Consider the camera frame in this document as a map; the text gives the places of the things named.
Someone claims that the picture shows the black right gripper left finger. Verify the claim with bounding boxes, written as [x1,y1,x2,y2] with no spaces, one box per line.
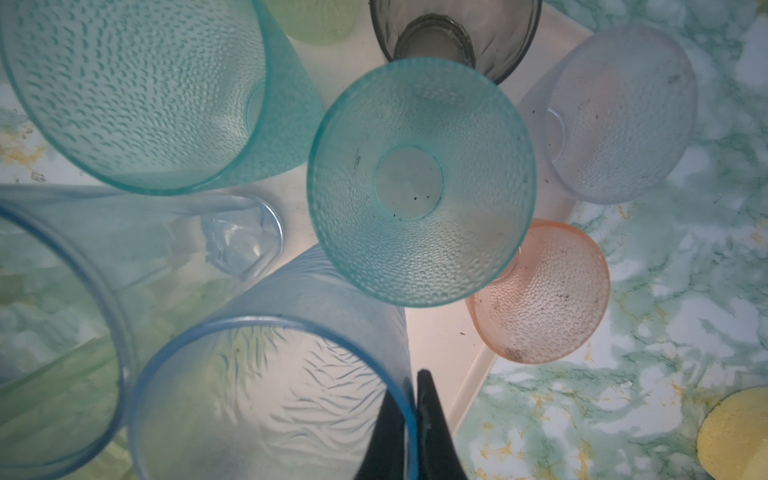
[354,391,406,480]

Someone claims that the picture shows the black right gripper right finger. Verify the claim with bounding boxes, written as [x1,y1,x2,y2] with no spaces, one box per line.
[417,369,467,480]

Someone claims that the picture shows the blue short glass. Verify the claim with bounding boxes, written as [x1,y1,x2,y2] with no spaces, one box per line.
[128,246,418,479]

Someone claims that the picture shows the pink dotted glass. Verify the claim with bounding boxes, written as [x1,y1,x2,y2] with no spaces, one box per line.
[466,219,610,364]

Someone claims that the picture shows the teal glass lowest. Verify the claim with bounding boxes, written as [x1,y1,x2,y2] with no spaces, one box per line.
[307,58,536,308]

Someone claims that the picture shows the clear dotted glass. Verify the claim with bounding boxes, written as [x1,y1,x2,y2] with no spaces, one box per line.
[518,24,698,205]

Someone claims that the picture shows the teal glass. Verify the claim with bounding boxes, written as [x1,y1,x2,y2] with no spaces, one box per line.
[1,1,324,195]

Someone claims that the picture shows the small grey glass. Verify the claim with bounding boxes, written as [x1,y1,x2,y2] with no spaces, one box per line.
[369,0,543,84]

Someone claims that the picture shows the light green short glass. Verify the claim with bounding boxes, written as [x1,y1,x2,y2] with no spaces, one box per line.
[264,0,360,46]

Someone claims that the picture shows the beige plastic tray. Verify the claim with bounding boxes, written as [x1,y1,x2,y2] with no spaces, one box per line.
[0,0,595,433]

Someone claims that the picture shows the yellow sponge ball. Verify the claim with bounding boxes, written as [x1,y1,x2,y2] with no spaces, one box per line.
[697,387,767,479]

